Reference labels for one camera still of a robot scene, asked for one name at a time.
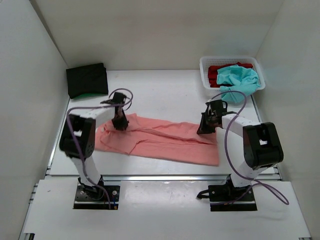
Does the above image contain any pink t shirt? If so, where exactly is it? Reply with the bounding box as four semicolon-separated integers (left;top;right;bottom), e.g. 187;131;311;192
95;113;220;166

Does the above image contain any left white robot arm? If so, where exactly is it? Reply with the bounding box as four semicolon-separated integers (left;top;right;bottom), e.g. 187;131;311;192
59;88;134;201

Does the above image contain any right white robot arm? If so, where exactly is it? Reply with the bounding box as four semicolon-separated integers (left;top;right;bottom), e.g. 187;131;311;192
197;99;284;205

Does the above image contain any red t shirt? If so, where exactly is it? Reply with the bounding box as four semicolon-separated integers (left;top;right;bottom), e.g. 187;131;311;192
207;62;253;88

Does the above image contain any teal t shirt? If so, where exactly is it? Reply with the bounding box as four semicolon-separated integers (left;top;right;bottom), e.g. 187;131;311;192
217;65;261;104

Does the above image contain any folded black t shirt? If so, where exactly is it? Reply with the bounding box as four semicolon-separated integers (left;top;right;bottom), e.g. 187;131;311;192
66;62;109;99

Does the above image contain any white plastic basket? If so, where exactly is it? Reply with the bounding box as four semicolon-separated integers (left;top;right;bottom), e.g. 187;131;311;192
199;55;266;97

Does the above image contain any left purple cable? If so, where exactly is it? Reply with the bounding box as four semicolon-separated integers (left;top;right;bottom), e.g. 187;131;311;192
66;88;134;210

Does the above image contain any purple cable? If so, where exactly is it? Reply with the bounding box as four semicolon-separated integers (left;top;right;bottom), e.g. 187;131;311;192
206;91;290;206
66;88;134;210

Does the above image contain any aluminium table rail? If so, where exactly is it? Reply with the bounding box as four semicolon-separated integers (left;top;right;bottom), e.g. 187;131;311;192
99;174;281;182

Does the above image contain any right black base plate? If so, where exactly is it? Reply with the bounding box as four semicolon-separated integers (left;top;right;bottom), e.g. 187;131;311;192
209;185;258;212

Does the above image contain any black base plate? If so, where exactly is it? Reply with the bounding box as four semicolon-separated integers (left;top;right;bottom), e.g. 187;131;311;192
209;185;258;212
73;183;121;211

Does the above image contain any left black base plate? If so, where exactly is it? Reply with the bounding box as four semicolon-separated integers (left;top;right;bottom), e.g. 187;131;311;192
73;183;121;211

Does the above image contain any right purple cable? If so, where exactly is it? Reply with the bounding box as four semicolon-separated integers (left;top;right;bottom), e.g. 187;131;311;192
206;91;290;206

